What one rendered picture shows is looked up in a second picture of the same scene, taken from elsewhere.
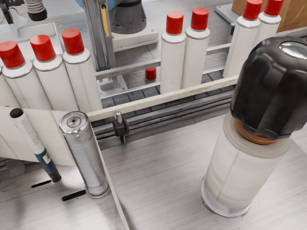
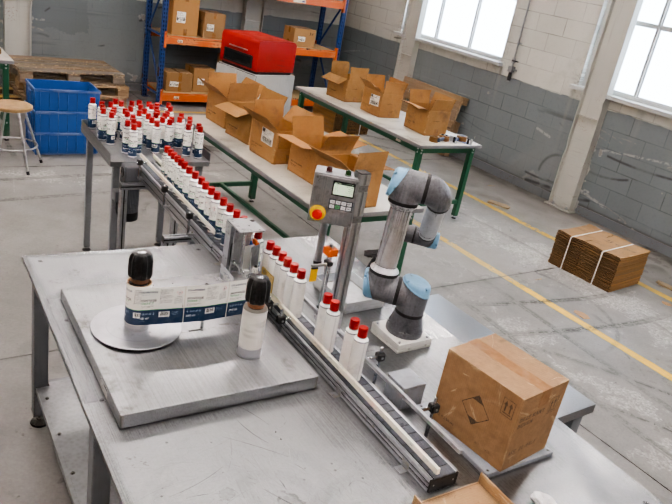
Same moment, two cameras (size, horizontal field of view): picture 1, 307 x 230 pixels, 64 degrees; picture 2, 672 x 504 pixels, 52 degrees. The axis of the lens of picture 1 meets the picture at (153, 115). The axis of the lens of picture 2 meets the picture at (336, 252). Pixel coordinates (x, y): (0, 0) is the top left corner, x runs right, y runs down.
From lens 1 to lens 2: 234 cm
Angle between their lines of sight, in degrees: 63
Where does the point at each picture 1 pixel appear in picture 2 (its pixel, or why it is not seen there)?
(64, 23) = not seen: hidden behind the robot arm
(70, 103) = (286, 297)
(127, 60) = not seen: hidden behind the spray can
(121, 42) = (377, 329)
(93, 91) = (294, 300)
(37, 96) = (281, 282)
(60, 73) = (289, 279)
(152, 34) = (395, 343)
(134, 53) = (373, 341)
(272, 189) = (253, 367)
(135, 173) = not seen: hidden behind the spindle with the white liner
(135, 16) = (397, 322)
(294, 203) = (245, 371)
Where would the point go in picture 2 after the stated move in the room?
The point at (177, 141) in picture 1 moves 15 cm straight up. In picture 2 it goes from (278, 341) to (284, 305)
